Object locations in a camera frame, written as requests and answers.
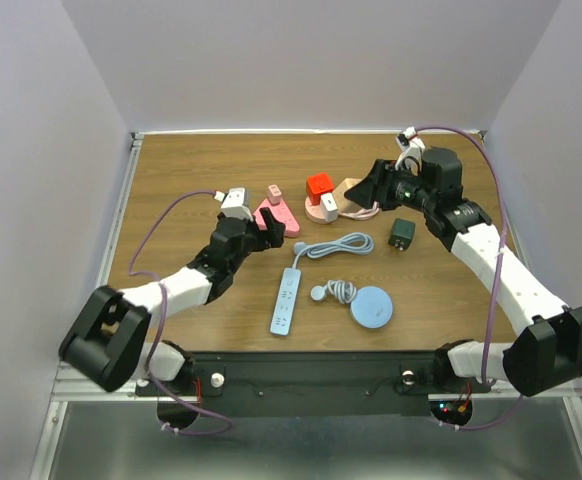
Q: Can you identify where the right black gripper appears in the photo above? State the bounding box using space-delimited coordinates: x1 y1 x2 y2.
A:
343 159 436 214

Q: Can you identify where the pink triangular socket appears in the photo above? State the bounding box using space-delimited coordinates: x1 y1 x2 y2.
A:
253 197 300 238

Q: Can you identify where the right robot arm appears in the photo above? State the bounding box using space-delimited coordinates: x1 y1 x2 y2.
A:
344 148 582 397

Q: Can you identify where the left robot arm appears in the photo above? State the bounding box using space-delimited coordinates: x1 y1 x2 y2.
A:
59 208 285 394

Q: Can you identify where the small pink charger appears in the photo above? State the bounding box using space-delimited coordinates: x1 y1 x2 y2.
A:
267 184 282 206

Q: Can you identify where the white charger adapter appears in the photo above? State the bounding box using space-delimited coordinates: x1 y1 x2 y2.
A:
319 192 339 223

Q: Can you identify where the red cube socket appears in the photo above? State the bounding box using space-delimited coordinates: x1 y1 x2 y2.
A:
306 172 334 204

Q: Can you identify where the dark green charger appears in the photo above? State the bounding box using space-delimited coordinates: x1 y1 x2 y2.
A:
388 218 416 251

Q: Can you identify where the blue power strip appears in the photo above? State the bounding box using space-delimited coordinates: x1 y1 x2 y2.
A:
269 232 375 336

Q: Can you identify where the blue round socket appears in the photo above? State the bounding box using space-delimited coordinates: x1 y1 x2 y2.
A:
310 280 393 330

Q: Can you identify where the pink coiled cable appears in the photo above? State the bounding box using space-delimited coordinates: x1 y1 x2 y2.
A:
338 207 381 221

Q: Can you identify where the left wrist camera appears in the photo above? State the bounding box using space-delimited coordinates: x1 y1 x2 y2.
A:
214 187 253 221

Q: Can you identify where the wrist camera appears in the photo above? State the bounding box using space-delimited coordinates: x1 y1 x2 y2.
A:
214 187 253 221
395 126 426 170

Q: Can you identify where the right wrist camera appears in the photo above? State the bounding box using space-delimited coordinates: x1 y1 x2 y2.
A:
395 126 426 170

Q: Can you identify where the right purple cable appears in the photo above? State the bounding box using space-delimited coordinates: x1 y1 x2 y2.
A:
415 124 525 432

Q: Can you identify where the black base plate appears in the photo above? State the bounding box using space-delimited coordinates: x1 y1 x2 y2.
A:
135 349 492 419

